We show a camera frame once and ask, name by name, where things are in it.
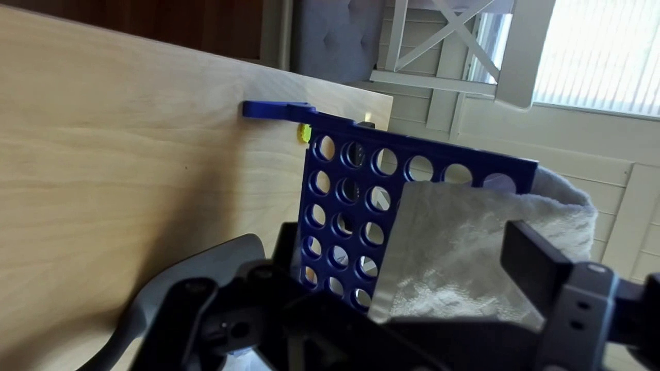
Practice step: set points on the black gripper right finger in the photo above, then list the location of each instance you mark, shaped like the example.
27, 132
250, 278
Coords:
532, 264

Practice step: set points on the yellow game disc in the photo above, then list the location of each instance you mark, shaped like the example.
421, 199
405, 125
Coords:
303, 132

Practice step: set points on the white window blinds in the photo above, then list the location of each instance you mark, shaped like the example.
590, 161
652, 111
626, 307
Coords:
604, 54

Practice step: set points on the white frame stand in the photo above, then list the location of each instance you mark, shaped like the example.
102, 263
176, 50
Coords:
455, 74

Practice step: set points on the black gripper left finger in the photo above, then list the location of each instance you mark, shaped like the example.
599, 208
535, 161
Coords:
286, 249

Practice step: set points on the blue perforated game rack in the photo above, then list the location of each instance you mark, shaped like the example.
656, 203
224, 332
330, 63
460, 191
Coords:
342, 207

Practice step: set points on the gray tufted chair back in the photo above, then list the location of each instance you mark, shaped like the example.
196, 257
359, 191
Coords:
337, 41

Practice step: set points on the white cloth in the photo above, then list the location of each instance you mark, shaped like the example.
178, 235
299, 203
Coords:
466, 254

